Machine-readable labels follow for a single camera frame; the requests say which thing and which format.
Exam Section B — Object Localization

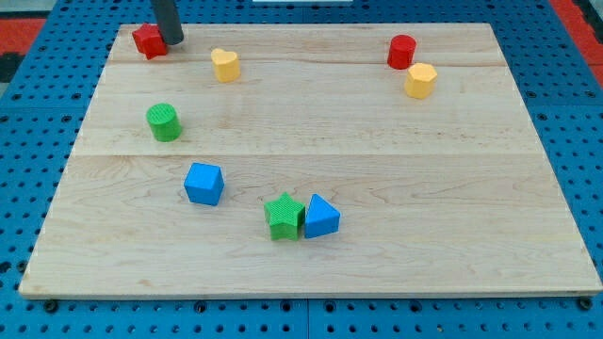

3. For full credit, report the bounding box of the blue triangle block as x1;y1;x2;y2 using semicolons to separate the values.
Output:
304;194;341;238

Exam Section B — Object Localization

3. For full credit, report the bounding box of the grey cylindrical robot arm stick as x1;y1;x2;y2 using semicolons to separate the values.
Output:
151;0;184;45

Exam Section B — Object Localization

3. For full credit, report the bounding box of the red cylinder block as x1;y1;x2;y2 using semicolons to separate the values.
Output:
387;35;416;70

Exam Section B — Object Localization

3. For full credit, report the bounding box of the yellow heart block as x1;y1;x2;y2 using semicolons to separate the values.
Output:
210;48;241;83

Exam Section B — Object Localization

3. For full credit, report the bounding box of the light wooden board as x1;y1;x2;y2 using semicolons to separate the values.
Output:
19;24;602;300

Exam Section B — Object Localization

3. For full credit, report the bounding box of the yellow hexagon block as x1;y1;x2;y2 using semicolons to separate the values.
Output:
404;63;437;99

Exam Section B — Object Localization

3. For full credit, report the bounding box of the green cylinder block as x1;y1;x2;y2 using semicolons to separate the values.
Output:
146;103;182;142

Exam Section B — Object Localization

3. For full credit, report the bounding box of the blue cube block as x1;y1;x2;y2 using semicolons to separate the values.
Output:
184;163;224;206

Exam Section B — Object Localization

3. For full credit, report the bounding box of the red star block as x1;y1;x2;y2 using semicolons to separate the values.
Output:
132;24;168;59

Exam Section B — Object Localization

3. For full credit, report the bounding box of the green star block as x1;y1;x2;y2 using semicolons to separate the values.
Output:
264;192;305;241

